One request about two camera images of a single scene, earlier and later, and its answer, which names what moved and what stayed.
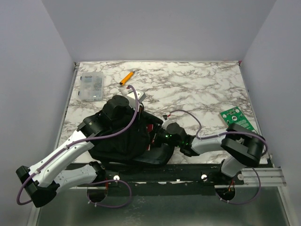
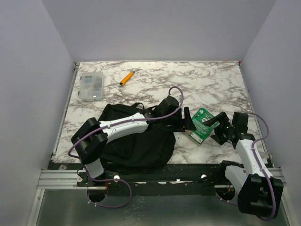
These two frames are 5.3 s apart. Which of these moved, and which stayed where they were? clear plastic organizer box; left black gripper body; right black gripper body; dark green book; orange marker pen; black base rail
Moved: dark green book; right black gripper body; left black gripper body
Stayed: black base rail; orange marker pen; clear plastic organizer box
